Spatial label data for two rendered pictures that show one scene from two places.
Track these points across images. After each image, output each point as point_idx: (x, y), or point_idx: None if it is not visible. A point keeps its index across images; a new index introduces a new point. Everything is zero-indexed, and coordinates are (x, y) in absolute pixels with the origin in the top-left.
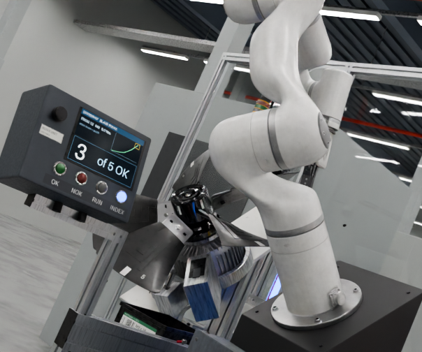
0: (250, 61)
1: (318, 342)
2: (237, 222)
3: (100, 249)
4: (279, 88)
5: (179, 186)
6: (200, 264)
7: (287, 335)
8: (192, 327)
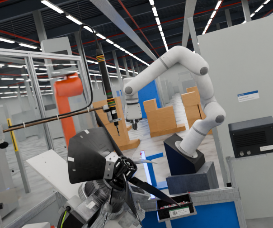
0: (212, 89)
1: (199, 153)
2: (54, 182)
3: (232, 166)
4: (213, 96)
5: (79, 178)
6: (135, 187)
7: (199, 157)
8: (156, 204)
